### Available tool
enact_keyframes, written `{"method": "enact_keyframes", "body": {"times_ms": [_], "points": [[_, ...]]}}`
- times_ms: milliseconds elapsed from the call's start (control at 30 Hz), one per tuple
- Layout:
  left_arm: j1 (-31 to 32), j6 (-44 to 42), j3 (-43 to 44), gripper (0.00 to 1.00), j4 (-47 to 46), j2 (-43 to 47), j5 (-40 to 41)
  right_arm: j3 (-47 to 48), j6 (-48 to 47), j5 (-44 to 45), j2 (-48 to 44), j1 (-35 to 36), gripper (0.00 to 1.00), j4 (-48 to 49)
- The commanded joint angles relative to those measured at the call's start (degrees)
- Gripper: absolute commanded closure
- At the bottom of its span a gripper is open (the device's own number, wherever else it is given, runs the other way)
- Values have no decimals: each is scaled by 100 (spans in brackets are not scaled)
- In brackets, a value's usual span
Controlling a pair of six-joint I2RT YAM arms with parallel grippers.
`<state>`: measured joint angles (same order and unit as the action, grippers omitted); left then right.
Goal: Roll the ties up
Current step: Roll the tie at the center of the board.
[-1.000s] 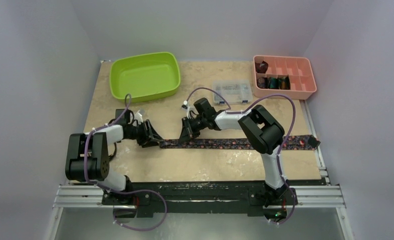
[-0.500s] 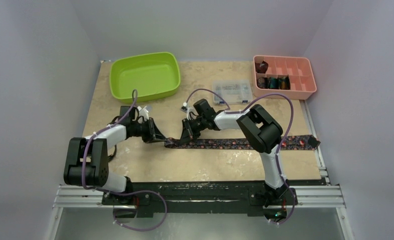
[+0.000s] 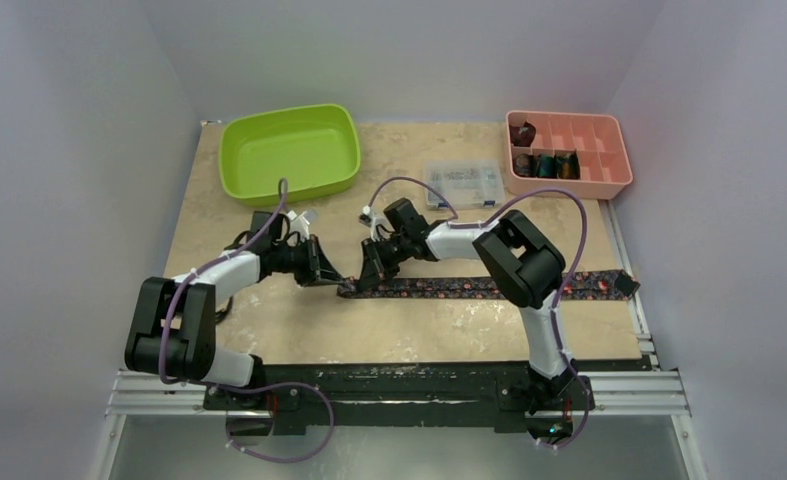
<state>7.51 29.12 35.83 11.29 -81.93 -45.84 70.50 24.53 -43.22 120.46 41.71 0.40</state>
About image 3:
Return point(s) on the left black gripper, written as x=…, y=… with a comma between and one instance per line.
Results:
x=325, y=274

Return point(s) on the rolled dark gold tie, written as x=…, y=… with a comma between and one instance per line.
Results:
x=568, y=166

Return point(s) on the clear plastic parts box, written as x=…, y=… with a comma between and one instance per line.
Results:
x=464, y=184

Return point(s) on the dark floral patterned tie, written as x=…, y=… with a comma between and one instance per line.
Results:
x=606, y=285

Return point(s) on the rolled dark red tie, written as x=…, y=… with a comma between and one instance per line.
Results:
x=522, y=135

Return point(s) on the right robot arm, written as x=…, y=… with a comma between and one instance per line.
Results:
x=525, y=267

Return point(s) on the rolled teal tie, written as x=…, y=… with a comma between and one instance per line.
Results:
x=545, y=166

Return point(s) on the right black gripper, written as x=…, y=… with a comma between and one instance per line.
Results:
x=377, y=259

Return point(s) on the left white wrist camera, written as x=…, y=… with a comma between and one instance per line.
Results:
x=300, y=223

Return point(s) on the pink divided organizer tray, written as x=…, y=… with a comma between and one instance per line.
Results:
x=598, y=140

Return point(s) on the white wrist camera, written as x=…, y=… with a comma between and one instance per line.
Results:
x=300, y=223
x=373, y=221

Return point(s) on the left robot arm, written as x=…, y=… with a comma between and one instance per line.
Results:
x=173, y=330

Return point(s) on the green plastic tub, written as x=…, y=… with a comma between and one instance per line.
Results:
x=314, y=147

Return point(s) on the aluminium frame rail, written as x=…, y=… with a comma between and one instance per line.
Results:
x=618, y=392

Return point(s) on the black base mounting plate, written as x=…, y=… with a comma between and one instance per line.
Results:
x=503, y=396

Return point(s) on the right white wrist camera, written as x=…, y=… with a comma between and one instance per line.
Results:
x=373, y=221

